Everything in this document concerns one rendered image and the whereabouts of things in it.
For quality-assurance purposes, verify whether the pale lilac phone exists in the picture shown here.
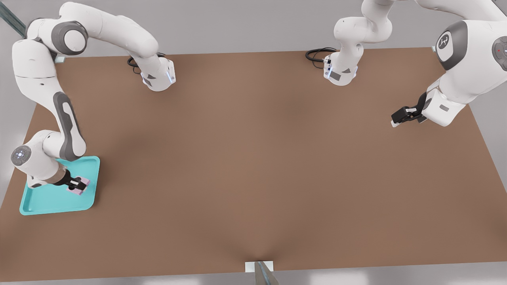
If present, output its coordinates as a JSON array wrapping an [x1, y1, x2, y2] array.
[[67, 176, 91, 196]]

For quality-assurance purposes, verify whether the pale blue-green tray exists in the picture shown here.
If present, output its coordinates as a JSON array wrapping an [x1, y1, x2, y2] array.
[[19, 156, 101, 216]]

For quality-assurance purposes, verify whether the black cable loop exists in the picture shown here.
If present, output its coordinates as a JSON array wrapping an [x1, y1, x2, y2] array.
[[127, 53, 167, 74], [305, 47, 338, 69]]

